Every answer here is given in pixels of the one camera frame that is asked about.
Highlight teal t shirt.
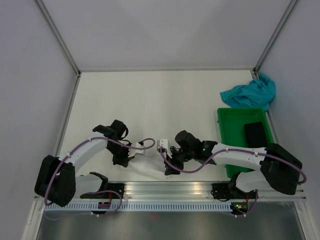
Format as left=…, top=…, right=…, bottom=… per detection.
left=220, top=73, right=276, bottom=111

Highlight right aluminium frame post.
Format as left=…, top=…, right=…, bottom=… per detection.
left=250, top=0, right=300, bottom=79

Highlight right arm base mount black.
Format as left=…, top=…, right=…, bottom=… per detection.
left=210, top=182, right=256, bottom=202

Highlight left aluminium frame post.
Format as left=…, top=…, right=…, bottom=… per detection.
left=33, top=0, right=81, bottom=77

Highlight aluminium frame post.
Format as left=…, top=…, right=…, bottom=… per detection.
left=33, top=0, right=81, bottom=77
left=250, top=0, right=300, bottom=79

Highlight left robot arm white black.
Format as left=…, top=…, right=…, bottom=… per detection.
left=34, top=120, right=129, bottom=207

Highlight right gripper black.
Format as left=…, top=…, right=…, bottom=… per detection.
left=164, top=146, right=195, bottom=176

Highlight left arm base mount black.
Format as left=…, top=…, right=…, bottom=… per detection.
left=80, top=182, right=125, bottom=200

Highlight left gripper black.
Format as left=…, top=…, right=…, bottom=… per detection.
left=106, top=141, right=135, bottom=168

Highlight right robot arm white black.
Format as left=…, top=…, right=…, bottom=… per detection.
left=157, top=130, right=307, bottom=198

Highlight white slotted cable duct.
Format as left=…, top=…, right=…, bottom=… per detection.
left=45, top=201, right=232, bottom=212

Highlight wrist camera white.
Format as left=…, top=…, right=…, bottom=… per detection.
left=128, top=142, right=146, bottom=157
left=156, top=139, right=172, bottom=158

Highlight black rolled t shirt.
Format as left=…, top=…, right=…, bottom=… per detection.
left=244, top=121, right=268, bottom=148

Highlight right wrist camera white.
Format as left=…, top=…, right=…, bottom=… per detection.
left=156, top=139, right=172, bottom=158

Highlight white t shirt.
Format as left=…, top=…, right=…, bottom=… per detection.
left=120, top=154, right=168, bottom=180

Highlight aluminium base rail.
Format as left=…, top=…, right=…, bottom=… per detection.
left=34, top=180, right=307, bottom=201

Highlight green plastic bin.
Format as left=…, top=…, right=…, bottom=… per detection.
left=216, top=107, right=276, bottom=179

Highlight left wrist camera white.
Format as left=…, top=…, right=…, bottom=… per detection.
left=128, top=142, right=146, bottom=157

